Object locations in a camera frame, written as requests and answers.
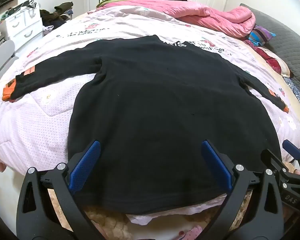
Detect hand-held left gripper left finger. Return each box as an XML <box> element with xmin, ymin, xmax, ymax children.
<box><xmin>16</xmin><ymin>140</ymin><xmax>108</xmax><ymax>240</ymax></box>

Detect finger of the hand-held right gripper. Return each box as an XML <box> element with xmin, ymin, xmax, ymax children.
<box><xmin>282</xmin><ymin>139</ymin><xmax>300</xmax><ymax>177</ymax></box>
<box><xmin>261</xmin><ymin>149</ymin><xmax>290</xmax><ymax>179</ymax></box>

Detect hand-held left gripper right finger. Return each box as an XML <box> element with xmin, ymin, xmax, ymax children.
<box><xmin>201</xmin><ymin>139</ymin><xmax>284</xmax><ymax>240</ymax></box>

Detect black sweater orange cuffs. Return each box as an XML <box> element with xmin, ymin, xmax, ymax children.
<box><xmin>2</xmin><ymin>34</ymin><xmax>290</xmax><ymax>215</ymax></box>

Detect pile of dark clothes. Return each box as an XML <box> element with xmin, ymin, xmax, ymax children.
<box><xmin>39</xmin><ymin>2</ymin><xmax>74</xmax><ymax>30</ymax></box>

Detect beige plush blanket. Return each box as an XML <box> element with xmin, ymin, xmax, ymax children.
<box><xmin>46</xmin><ymin>187</ymin><xmax>253</xmax><ymax>240</ymax></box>

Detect pink strawberry print quilt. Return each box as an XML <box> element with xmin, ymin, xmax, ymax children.
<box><xmin>0</xmin><ymin>5</ymin><xmax>300</xmax><ymax>224</ymax></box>

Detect red cloth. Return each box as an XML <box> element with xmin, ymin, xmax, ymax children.
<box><xmin>252</xmin><ymin>44</ymin><xmax>290</xmax><ymax>78</ymax></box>

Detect grey quilted headboard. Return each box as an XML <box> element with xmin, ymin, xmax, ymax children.
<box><xmin>240</xmin><ymin>4</ymin><xmax>300</xmax><ymax>100</ymax></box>

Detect striped colourful cloth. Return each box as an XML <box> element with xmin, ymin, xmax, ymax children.
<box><xmin>247</xmin><ymin>25</ymin><xmax>278</xmax><ymax>47</ymax></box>

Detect grey chair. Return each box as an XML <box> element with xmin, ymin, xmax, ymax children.
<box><xmin>0</xmin><ymin>40</ymin><xmax>19</xmax><ymax>90</ymax></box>

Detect pink comforter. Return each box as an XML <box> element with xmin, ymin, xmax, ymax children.
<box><xmin>125</xmin><ymin>0</ymin><xmax>256</xmax><ymax>39</ymax></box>

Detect white drawer cabinet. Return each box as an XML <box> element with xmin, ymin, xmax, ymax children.
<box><xmin>1</xmin><ymin>4</ymin><xmax>44</xmax><ymax>48</ymax></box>

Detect black and white bag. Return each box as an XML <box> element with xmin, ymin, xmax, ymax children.
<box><xmin>4</xmin><ymin>0</ymin><xmax>38</xmax><ymax>18</ymax></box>

